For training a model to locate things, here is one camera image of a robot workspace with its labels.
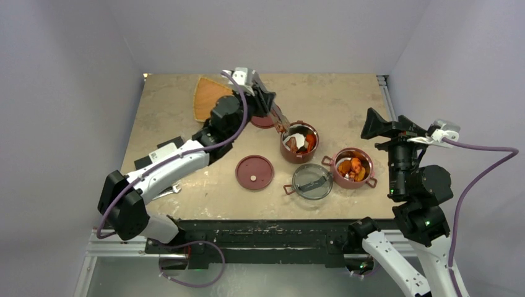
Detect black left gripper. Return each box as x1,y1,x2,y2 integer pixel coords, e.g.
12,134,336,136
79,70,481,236
228,84,274,141

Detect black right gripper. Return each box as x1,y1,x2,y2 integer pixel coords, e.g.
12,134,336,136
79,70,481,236
361,106,432,196

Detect steel food tongs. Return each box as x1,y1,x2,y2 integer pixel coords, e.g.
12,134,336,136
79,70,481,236
253,72,290,132

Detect orange fried chicken wing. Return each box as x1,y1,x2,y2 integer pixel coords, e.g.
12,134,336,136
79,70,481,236
337,157,367,182

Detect white round rice cracker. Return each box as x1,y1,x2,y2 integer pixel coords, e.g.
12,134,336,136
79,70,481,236
283,133,305,150

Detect dark red steel lunch pot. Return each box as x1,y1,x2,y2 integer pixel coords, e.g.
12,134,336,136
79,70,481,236
280,121,320,164

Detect red white shrimp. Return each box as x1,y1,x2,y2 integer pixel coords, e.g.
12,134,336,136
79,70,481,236
304,134,317,153

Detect glass lid with red clasp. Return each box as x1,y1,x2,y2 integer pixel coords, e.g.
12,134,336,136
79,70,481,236
283,163,334,200

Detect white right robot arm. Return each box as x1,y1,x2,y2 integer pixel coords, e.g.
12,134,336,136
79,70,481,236
345,108,468,296

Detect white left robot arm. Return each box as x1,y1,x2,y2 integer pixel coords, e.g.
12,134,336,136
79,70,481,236
97,89,276,253

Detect white small device box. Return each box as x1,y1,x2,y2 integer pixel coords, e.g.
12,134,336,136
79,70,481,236
148,142,183,163

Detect dark red round lid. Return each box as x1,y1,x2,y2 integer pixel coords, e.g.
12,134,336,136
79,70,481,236
250,113,279,129

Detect woven bamboo basket tray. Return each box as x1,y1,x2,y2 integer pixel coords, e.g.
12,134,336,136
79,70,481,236
193,77,233,123

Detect steel wrench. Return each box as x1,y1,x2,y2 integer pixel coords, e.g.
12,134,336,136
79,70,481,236
153,184,181,200

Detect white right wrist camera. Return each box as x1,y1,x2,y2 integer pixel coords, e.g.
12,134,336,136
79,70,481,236
407,119,461,148

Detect black network switch box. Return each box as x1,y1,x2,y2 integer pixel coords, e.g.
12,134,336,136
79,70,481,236
134,136,184,170

